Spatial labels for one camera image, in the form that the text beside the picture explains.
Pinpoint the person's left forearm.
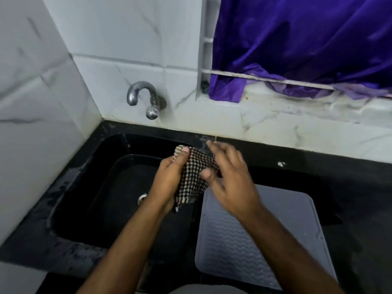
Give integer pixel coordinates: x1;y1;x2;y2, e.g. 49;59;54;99
75;197;169;294

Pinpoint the person's right forearm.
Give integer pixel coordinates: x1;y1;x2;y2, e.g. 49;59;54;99
240;205;347;294

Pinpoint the person's right hand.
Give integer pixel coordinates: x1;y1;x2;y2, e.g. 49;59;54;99
200;140;265;223

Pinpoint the chrome wall faucet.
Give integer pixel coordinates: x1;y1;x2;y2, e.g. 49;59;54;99
127;81;168;121

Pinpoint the purple satin curtain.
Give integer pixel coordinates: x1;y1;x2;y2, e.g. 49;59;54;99
209;0;392;104

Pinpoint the person's grey shirt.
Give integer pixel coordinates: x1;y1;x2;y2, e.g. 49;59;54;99
168;284;249;294

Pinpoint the person's left hand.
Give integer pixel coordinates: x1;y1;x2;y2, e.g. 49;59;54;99
152;146;190;215

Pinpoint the checkered cleaning cloth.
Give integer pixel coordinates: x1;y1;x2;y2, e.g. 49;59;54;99
172;145;222;212

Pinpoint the grey silicone mat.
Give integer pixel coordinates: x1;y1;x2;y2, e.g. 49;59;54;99
195;184;338;291

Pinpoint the white window grille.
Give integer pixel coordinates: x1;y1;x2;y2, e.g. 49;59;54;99
201;36;337;91

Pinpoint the grey window frame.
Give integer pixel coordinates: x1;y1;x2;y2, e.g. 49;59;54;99
196;0;222;100

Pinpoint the black stone sink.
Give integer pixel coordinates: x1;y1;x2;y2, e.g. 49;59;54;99
50;133;215;268

